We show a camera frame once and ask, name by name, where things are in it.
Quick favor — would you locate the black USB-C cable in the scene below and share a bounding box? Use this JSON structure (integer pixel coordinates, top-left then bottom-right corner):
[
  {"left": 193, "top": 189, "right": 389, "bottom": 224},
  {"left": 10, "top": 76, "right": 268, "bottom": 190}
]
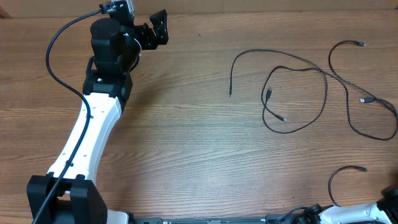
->
[{"left": 229, "top": 49, "right": 398, "bottom": 141}]

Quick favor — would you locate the black USB-A cable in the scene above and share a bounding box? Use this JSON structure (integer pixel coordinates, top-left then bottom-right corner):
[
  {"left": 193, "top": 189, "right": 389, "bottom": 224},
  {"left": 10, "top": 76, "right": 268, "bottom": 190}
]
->
[{"left": 328, "top": 40, "right": 398, "bottom": 108}]

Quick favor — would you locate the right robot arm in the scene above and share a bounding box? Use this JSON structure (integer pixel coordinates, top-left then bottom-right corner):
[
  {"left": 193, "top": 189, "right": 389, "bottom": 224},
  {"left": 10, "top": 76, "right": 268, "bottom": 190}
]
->
[{"left": 291, "top": 184, "right": 397, "bottom": 224}]

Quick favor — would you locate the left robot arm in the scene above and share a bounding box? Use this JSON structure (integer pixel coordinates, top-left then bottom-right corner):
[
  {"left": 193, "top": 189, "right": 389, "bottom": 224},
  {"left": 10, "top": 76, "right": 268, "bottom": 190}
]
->
[{"left": 27, "top": 3, "right": 169, "bottom": 223}]

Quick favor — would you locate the left camera black cable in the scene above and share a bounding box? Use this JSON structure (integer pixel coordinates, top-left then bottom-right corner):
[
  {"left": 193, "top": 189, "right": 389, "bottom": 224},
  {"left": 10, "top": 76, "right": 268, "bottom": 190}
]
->
[{"left": 30, "top": 9, "right": 103, "bottom": 224}]

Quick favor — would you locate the camera black cable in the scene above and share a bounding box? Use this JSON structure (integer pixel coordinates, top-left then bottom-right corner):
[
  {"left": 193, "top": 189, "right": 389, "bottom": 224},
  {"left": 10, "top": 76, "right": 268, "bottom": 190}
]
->
[
  {"left": 30, "top": 9, "right": 103, "bottom": 224},
  {"left": 269, "top": 165, "right": 368, "bottom": 223}
]

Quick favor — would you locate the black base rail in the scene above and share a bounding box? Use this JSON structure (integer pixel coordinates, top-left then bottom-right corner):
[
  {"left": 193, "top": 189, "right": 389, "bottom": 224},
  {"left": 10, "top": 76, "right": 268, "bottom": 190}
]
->
[{"left": 102, "top": 203, "right": 354, "bottom": 224}]

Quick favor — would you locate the right camera black cable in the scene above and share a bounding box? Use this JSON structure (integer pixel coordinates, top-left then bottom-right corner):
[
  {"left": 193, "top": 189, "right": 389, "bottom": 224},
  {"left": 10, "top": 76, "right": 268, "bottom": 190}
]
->
[{"left": 269, "top": 165, "right": 368, "bottom": 223}]

